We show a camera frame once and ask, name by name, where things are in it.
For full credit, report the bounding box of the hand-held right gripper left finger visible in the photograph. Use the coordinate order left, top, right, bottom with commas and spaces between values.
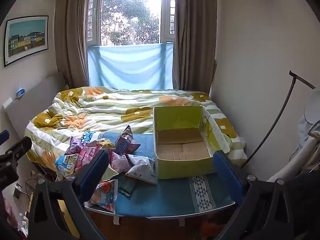
28, 151, 110, 240

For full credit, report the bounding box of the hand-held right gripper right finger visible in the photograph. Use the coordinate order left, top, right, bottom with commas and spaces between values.
213, 151, 294, 240

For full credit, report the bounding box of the pale yellow snack packet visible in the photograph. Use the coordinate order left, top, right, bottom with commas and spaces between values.
101, 166, 120, 182

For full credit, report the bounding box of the red white snack packet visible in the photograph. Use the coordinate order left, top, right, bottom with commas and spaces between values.
85, 179, 118, 212

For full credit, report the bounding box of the white blue snack packet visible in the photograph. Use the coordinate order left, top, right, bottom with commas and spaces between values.
55, 154, 80, 178

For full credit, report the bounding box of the pile of snack packets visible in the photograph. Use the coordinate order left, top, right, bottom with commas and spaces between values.
64, 125, 158, 185

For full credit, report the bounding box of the yellow-green cardboard box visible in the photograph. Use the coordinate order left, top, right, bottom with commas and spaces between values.
152, 105, 231, 180

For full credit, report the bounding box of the dark green flat packet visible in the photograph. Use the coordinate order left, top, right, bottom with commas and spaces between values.
117, 179, 137, 197

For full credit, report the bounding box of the grey bed headboard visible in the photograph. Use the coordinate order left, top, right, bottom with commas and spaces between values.
2, 72, 67, 140

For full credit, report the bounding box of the floral green blanket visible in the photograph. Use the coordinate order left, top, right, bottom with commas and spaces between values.
25, 86, 247, 180

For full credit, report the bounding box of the blue patterned mat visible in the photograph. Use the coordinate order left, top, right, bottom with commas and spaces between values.
84, 131, 238, 218

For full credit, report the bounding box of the framed houses picture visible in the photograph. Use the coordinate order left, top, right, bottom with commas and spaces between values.
4, 16, 49, 68

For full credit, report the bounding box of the light blue window cloth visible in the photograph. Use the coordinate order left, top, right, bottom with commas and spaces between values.
87, 42, 174, 90

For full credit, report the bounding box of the black curved lamp pole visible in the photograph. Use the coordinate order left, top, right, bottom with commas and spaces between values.
240, 70, 317, 169

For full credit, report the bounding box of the brown curtain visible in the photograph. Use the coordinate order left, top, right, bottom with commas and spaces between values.
172, 0, 217, 92
54, 0, 100, 89

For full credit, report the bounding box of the window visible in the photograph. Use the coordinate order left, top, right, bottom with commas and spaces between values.
86, 0, 175, 47

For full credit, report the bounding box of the wall socket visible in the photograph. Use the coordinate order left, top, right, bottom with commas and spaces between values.
13, 184, 24, 199

